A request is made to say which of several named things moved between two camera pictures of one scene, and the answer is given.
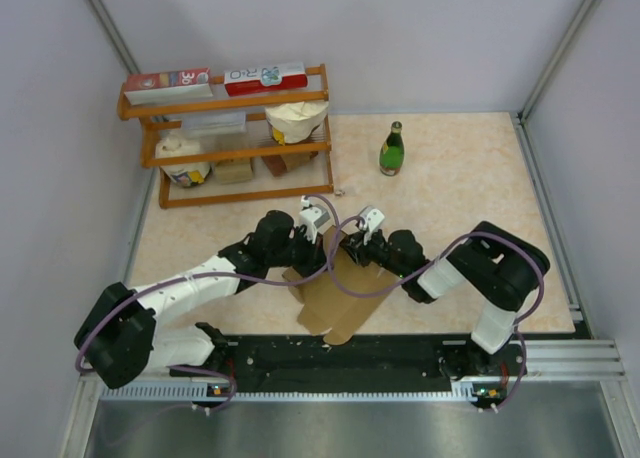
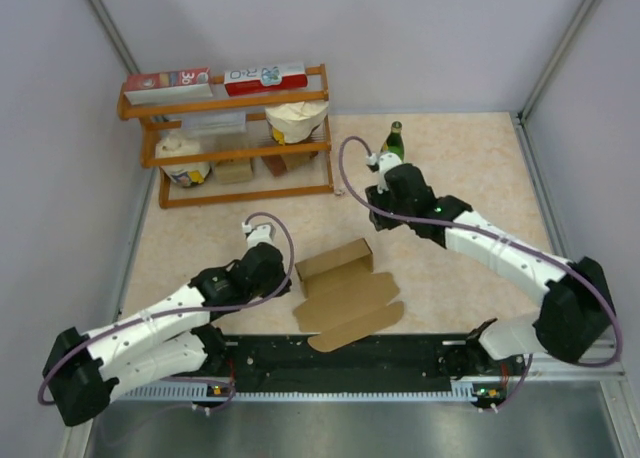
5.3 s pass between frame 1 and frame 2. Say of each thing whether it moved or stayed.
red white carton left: stayed
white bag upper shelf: stayed
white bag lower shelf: stayed
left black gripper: moved
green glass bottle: stayed
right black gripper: moved
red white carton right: stayed
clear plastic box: stayed
